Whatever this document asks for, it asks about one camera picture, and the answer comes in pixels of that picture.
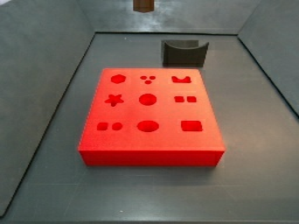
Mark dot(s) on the dark brown hexagon peg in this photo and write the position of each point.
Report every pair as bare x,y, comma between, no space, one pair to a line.
143,5

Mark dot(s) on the red shape sorter block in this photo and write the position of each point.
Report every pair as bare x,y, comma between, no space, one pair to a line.
151,118

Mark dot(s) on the dark curved cradle holder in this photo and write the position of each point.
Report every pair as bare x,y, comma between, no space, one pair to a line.
183,53

